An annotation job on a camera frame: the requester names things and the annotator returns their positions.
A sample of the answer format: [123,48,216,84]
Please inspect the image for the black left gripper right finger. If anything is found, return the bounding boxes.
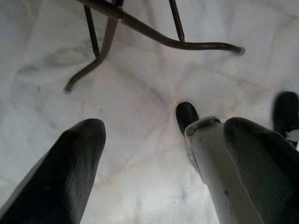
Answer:
[223,116,299,224]

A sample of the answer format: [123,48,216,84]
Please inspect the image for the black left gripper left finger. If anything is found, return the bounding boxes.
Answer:
[0,118,107,224]

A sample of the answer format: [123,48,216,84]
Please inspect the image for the white robot left leg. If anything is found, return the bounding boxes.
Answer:
[175,102,260,224]

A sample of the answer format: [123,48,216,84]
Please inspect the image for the black metal table leg frame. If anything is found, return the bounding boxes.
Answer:
[64,0,246,94]

